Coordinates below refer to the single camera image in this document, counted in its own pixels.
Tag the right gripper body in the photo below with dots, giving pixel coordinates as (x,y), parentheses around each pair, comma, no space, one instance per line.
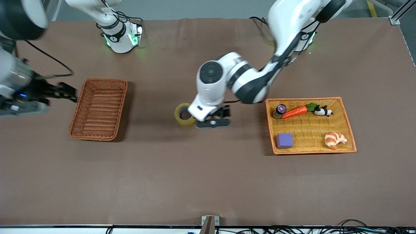
(36,89)

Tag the clear yellowish tape roll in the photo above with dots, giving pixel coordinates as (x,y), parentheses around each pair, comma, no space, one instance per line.
(182,123)

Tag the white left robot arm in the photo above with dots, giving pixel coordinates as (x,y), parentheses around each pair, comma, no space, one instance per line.
(286,26)

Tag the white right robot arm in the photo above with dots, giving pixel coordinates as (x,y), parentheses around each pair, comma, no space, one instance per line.
(118,42)

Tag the brown wicker basket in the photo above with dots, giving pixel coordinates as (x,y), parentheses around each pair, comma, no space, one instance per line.
(97,110)

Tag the orange wicker basket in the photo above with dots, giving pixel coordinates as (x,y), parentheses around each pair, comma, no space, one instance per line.
(312,130)

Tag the brown table cover sheet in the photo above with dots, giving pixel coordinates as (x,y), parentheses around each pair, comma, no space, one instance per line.
(208,162)

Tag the small bottle purple cap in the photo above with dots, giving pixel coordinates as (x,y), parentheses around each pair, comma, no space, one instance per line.
(280,109)

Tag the purple foam block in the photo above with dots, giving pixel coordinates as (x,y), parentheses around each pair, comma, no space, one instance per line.
(284,140)

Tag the orange toy carrot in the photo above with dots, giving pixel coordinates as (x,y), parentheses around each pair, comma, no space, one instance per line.
(295,111)

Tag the black white panda toy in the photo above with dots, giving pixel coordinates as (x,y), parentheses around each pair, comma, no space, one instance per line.
(321,111)

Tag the toy croissant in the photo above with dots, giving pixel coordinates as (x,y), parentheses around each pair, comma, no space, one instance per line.
(333,139)

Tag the metal table edge bracket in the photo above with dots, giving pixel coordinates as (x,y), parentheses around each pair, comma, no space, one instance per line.
(217,221)

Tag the aluminium frame rail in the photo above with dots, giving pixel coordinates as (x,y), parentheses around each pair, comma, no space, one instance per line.
(395,20)

